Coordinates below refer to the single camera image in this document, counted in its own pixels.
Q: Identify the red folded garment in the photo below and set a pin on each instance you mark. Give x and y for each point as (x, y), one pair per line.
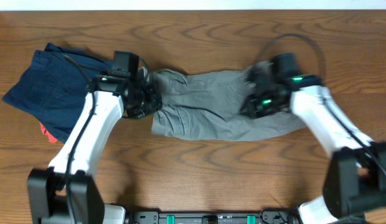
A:
(46, 133)

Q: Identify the folded navy blue garment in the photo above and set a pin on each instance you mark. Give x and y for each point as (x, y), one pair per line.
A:
(53, 90)

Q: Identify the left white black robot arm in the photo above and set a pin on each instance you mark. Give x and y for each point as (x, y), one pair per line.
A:
(66, 191)

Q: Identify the grey shorts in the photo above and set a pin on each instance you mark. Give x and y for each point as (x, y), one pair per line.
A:
(206, 107)

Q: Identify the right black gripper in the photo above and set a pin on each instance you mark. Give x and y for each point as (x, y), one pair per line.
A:
(248, 102)

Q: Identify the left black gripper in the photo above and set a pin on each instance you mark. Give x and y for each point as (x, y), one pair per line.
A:
(156, 104)

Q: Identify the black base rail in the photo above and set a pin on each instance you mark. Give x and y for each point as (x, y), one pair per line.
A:
(265, 216)

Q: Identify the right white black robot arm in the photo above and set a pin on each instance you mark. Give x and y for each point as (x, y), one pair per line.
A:
(356, 178)

